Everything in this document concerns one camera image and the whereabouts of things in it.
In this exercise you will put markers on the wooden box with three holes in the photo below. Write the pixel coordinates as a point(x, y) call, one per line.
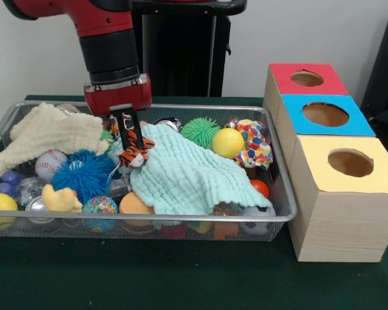
point(342, 226)

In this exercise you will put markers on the dark green table cloth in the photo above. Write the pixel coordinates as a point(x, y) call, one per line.
point(181, 274)

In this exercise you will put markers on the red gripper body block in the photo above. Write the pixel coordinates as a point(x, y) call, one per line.
point(119, 98)

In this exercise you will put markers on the smooth yellow ball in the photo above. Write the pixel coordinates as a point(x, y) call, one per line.
point(228, 142)

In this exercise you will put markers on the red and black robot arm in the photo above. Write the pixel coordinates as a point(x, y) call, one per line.
point(106, 45)

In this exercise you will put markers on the globe print ball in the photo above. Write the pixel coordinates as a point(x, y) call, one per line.
point(100, 205)

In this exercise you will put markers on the orange striped tiger plush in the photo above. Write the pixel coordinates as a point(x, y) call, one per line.
point(132, 157)

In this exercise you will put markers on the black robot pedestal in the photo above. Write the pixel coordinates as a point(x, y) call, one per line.
point(187, 48)

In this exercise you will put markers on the large multicoloured patterned cloth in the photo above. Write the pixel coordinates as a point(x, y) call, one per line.
point(255, 145)

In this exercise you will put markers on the mint green waffle cloth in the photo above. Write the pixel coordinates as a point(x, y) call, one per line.
point(181, 171)

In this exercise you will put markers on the orange foam ball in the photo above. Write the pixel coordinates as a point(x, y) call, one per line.
point(134, 205)

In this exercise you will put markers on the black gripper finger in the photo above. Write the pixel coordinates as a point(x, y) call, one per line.
point(122, 135)
point(137, 129)

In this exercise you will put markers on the white baseball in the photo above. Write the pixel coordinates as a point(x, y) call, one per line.
point(48, 165)

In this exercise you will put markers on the yellow plush toy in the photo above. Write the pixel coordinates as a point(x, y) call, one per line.
point(59, 200)

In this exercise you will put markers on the small knotted multicoloured cloth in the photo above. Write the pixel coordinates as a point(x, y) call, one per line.
point(114, 127)

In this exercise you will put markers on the yellow tennis ball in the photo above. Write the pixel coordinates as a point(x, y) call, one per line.
point(0, 201)

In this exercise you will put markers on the green spiky ball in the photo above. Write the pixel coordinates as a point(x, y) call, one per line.
point(198, 130)

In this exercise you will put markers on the small red ball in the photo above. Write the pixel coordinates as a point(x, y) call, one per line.
point(260, 188)

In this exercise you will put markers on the blue spiky toy with eyes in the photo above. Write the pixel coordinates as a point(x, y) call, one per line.
point(81, 174)

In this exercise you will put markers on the purple bumpy toy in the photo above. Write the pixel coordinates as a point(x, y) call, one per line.
point(8, 179)

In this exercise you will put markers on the cream waffle cloth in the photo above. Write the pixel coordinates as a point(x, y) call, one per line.
point(51, 129)

